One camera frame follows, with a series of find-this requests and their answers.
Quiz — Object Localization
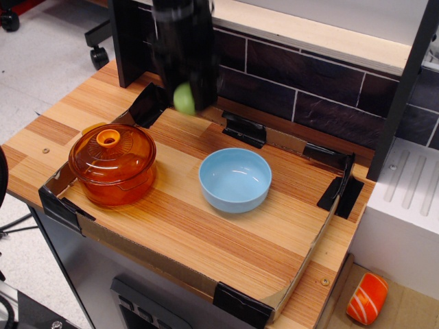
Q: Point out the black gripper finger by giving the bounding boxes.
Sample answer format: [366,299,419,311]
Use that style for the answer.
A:
[189,66,218,110]
[159,70,187,105]

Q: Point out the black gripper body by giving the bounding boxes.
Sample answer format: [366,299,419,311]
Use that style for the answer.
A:
[152,10,219,79]

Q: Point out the green toy pear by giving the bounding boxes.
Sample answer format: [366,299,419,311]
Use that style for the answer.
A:
[174,82,195,115]

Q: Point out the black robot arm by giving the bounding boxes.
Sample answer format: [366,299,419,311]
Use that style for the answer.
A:
[151,1,220,114]

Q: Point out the light blue bowl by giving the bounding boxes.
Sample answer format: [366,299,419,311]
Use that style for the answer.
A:
[198,148,272,214]

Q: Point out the black office chair base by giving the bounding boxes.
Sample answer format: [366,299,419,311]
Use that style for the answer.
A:
[84,20,112,70]

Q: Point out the orange pot lid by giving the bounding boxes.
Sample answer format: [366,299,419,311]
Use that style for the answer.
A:
[69,123,156,184]

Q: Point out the orange transparent pot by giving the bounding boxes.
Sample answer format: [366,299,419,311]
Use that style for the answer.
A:
[69,123,156,206]

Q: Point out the light wooden shelf board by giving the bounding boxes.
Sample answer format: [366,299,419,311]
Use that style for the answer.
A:
[213,1,412,76]

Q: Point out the black oven control panel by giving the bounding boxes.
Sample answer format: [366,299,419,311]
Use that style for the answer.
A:
[109,276,196,329]

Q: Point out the white sink drainboard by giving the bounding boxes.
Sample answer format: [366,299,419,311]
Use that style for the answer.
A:
[350,138,438,298]

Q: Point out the orange salmon sushi toy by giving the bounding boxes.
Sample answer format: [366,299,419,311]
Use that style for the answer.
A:
[346,272,389,325]

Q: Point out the black left shelf post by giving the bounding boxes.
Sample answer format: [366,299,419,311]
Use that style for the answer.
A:
[108,0,156,88]

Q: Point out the dark grey right post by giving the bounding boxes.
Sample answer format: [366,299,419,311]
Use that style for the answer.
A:
[367,0,438,182]

